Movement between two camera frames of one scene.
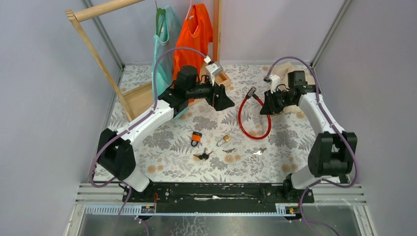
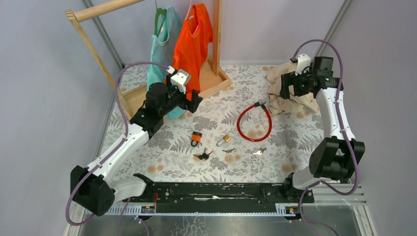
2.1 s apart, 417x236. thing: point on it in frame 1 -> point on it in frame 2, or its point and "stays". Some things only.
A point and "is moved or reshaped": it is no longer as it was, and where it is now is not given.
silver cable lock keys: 259,152 stays
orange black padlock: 196,136 stays
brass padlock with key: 226,138 stays
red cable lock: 251,92 is moved or reshaped
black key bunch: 204,156 stays
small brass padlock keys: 228,151 stays
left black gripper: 222,101 -> 192,105
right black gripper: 269,107 -> 289,78
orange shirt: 196,32 stays
